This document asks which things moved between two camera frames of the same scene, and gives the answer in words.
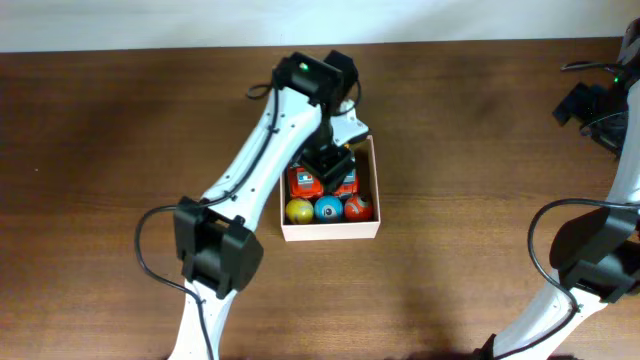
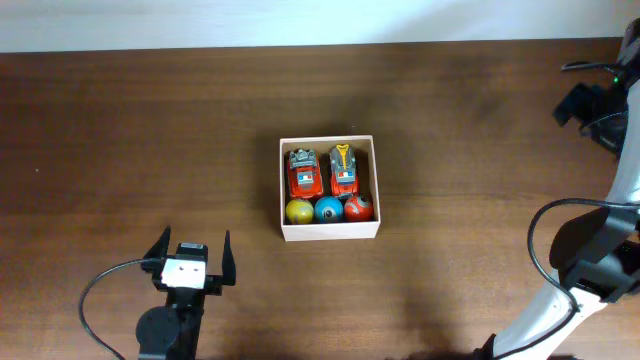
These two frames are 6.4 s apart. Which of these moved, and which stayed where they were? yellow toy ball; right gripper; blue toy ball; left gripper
Moved: left gripper
Stayed: blue toy ball; right gripper; yellow toy ball
